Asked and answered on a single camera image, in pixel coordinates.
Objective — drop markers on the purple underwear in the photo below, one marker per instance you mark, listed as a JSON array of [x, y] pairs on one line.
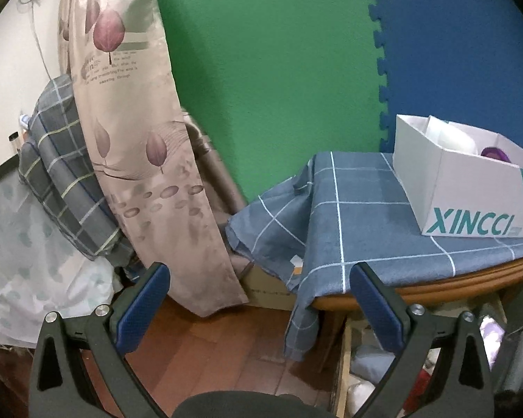
[[496, 153]]

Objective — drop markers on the green foam mat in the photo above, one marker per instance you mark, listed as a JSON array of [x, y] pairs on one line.
[[274, 82]]

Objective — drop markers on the beige floral curtain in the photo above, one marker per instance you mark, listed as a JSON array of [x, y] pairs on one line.
[[164, 181]]

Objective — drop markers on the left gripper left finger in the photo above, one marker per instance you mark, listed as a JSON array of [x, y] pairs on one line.
[[60, 386]]

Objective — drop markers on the black office chair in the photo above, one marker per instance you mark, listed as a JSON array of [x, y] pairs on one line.
[[236, 403]]

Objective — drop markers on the white patterned bedsheet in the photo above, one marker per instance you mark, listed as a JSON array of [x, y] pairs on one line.
[[40, 270]]

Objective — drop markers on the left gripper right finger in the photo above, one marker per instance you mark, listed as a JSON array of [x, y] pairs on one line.
[[460, 385]]

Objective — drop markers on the white XINCCI shoe box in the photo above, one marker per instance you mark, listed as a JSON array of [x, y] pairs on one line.
[[452, 189]]

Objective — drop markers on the wooden nightstand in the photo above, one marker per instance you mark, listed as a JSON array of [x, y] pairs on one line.
[[487, 281]]

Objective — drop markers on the light blue underwear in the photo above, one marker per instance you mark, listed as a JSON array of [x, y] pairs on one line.
[[370, 363]]

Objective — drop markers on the blue foam mat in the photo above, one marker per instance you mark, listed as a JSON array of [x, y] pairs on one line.
[[459, 60]]

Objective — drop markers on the cardboard box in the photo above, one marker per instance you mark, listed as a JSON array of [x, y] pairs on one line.
[[266, 292]]

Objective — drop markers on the wooden drawer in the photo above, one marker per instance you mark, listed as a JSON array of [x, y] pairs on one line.
[[357, 331]]

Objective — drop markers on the blue checked cloth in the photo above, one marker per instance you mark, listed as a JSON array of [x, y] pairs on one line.
[[340, 209]]

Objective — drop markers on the grey plaid pillow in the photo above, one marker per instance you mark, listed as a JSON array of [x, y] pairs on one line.
[[55, 165]]

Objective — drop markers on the white underwear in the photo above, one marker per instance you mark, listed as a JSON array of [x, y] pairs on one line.
[[358, 393]]

